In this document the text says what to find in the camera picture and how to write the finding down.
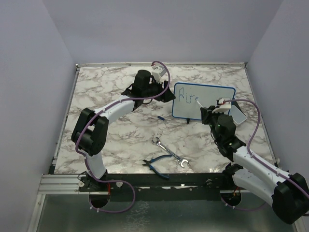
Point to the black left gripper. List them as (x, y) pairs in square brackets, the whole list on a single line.
[(166, 96)]

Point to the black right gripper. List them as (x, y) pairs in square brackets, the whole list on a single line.
[(207, 113)]

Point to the blue framed whiteboard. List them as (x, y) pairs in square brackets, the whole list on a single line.
[(185, 105)]

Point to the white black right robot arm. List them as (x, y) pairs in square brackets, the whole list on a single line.
[(287, 194)]

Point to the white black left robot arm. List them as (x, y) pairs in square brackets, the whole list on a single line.
[(91, 129)]

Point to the white plastic box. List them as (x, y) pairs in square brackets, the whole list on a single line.
[(238, 116)]

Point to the silver combination wrench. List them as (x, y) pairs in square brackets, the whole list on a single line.
[(156, 141)]

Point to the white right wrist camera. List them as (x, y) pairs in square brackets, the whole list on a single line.
[(223, 106)]

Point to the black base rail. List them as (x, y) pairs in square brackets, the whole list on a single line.
[(151, 187)]

